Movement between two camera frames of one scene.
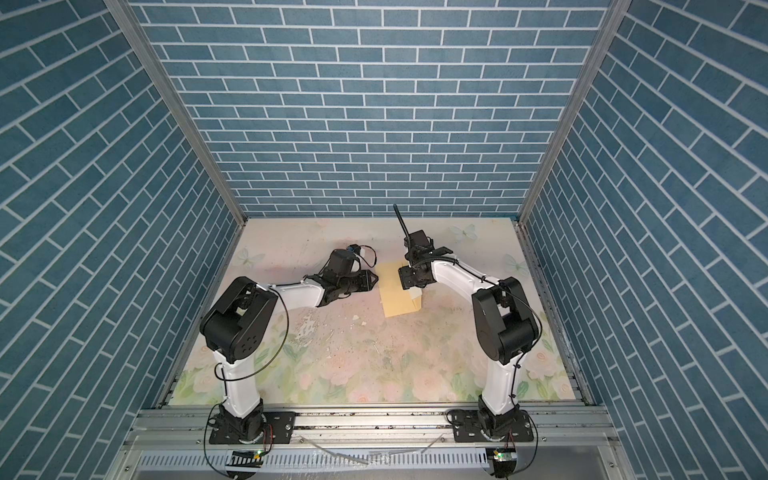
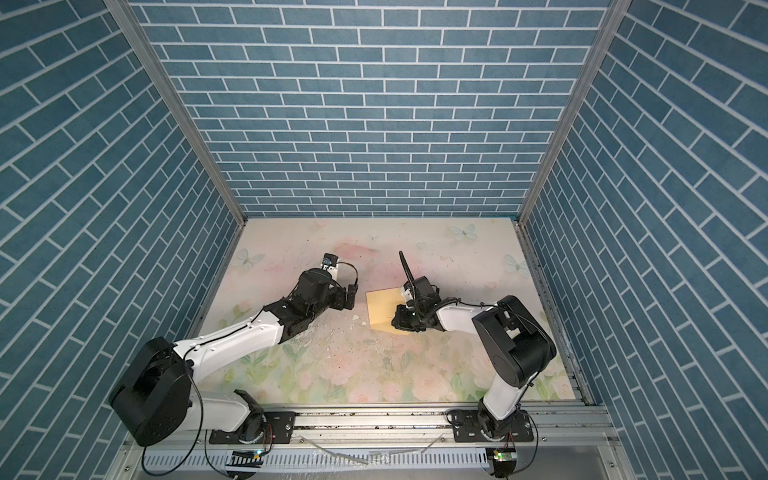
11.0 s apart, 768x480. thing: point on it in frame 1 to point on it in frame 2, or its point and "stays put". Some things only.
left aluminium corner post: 171,90 stays put
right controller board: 504,456 stays put
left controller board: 246,459 stays put
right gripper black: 406,280 to 398,320
